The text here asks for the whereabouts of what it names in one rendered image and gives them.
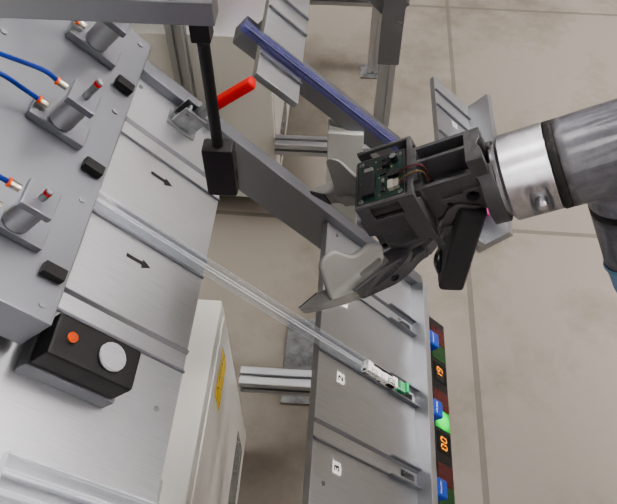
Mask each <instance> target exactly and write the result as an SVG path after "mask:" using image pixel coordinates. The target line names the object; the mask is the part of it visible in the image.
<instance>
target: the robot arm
mask: <svg viewBox="0 0 617 504"><path fill-rule="evenodd" d="M394 146H398V148H399V150H397V151H394V152H391V153H388V154H385V155H382V156H379V157H376V158H373V157H372V155H371V154H373V153H376V152H379V151H382V150H385V149H388V148H391V147H394ZM357 156H358V158H359V160H360V161H361V163H358V164H357V169H356V174H355V173H354V172H353V171H351V170H350V169H349V168H348V167H347V166H346V165H345V164H344V163H343V162H341V161H340V160H338V159H334V158H330V159H328V160H327V162H326V163H327V167H328V170H329V173H330V176H331V179H332V182H330V183H326V184H323V185H320V186H317V187H315V188H312V189H311V190H310V193H311V195H313V196H315V197H317V198H318V199H320V200H322V201H324V202H326V203H327V204H330V205H331V204H333V203H341V204H343V205H344V206H346V207H348V206H355V211H356V213H357V214H358V216H359V217H360V219H361V222H360V224H361V225H362V226H363V228H364V229H365V231H366V232H367V234H368V235H369V237H372V236H376V237H377V239H378V240H379V243H380V244H381V245H380V244H379V243H377V242H371V243H368V244H366V245H365V246H363V247H362V248H361V249H359V250H358V251H357V252H355V253H353V254H347V253H343V252H340V251H337V250H334V251H331V252H329V253H327V254H326V255H325V256H323V258H322V259H321V260H320V262H319V271H320V274H321V277H322V280H323V283H324V286H325V290H323V291H321V292H318V293H317V292H316V293H315V294H314V295H313V296H311V297H310V298H309V299H308V300H307V301H305V302H304V303H303V304H302V305H301V306H299V309H300V310H301V311H302V312H303V313H310V312H316V311H321V310H325V309H330V308H334V307H337V306H341V305H344V304H347V303H350V302H353V301H355V300H357V299H359V298H362V299H365V298H367V297H369V296H371V295H374V294H376V293H378V292H380V291H383V290H385V289H387V288H389V287H391V286H393V285H395V284H397V283H398V282H400V281H401V280H403V279H404V278H405V277H407V276H408V275H409V274H410V273H411V272H412V271H413V270H414V269H415V268H416V266H417V265H418V264H419V263H420V262H421V261H422V260H424V259H425V258H427V257H428V256H429V255H431V254H432V253H433V252H434V250H435V249H436V248H437V246H438V249H437V251H436V252H435V255H434V258H433V264H434V268H435V270H436V272H437V273H438V283H439V288H440V289H442V290H462V289H463V288H464V285H465V282H466V279H467V276H468V272H469V270H470V267H471V263H472V260H473V257H474V253H475V250H476V247H477V244H478V241H479V238H480V234H481V231H482V228H483V225H484V222H485V219H486V216H487V209H486V208H488V210H489V212H490V215H491V217H492V219H493V220H494V222H495V223H496V224H501V223H505V222H509V221H512V220H513V215H514V217H516V218H517V219H518V220H523V219H526V218H530V217H534V216H538V215H542V214H545V213H549V212H553V211H557V210H560V209H564V208H566V209H568V208H571V207H574V206H580V205H584V204H588V208H589V212H590V215H591V218H592V222H593V225H594V228H595V232H596V235H597V238H598V242H599V245H600V249H601V252H602V255H603V259H604V260H603V266H604V269H605V270H606V271H607V272H608V274H609V276H610V279H611V282H612V284H613V287H614V289H615V291H616V292H617V98H615V99H612V100H609V101H606V102H603V103H600V104H597V105H594V106H590V107H587V108H584V109H581V110H578V111H575V112H572V113H568V114H565V115H562V116H559V117H556V118H553V119H550V120H546V121H543V122H542V123H541V122H538V123H535V124H532V125H529V126H526V127H523V128H519V129H516V130H513V131H510V132H507V133H504V134H501V135H498V136H496V137H495V139H494V141H493V143H492V142H491V141H487V142H485V141H484V139H483V137H482V134H481V132H480V130H479V127H475V128H472V129H469V130H466V131H463V132H460V133H457V134H454V135H451V136H448V137H445V138H442V139H439V140H436V141H433V142H430V143H427V144H424V145H421V146H418V147H416V145H415V143H414V141H413V139H412V137H411V136H407V137H404V138H401V139H398V140H395V141H392V142H389V143H386V144H383V145H380V146H377V147H374V148H372V149H369V150H366V151H363V152H360V153H357ZM381 246H382V247H383V249H388V248H391V249H389V250H388V251H386V252H384V253H383V249H382V247H381Z"/></svg>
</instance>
